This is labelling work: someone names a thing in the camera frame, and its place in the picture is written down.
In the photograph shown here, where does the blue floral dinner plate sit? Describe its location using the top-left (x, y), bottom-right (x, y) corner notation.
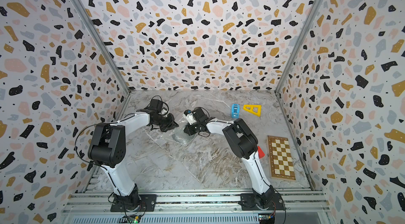
top-left (172, 131), bottom-right (193, 146)

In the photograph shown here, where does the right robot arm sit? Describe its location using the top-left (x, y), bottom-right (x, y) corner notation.
top-left (184, 118), bottom-right (275, 200)

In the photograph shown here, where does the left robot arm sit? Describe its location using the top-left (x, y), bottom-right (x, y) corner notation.
top-left (88, 112), bottom-right (179, 197)

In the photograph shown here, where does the blue toy car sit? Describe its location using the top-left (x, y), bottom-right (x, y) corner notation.
top-left (231, 103), bottom-right (240, 119)

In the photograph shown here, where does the yellow triangular plastic piece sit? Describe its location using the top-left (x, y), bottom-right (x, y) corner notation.
top-left (243, 105), bottom-right (262, 117)

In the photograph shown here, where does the red plastic piece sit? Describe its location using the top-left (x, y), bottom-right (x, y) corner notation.
top-left (258, 146), bottom-right (265, 159)

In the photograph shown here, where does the wooden chessboard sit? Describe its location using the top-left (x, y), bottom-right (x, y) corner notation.
top-left (267, 135), bottom-right (296, 181)

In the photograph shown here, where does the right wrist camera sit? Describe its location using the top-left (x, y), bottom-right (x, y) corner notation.
top-left (183, 110), bottom-right (197, 125)

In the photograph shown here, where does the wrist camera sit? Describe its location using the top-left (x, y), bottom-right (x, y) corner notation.
top-left (148, 99), bottom-right (169, 115)
top-left (183, 110), bottom-right (197, 125)

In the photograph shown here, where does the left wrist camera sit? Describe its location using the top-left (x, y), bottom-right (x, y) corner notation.
top-left (148, 99), bottom-right (169, 115)

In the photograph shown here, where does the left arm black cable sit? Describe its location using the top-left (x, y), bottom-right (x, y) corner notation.
top-left (74, 124), bottom-right (96, 165)

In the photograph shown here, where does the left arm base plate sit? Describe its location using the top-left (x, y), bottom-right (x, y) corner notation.
top-left (110, 194), bottom-right (157, 213)

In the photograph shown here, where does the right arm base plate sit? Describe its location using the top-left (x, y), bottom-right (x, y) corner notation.
top-left (238, 193), bottom-right (285, 211)

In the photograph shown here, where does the aluminium mounting rail frame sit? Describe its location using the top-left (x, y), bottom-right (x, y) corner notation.
top-left (60, 189), bottom-right (334, 224)

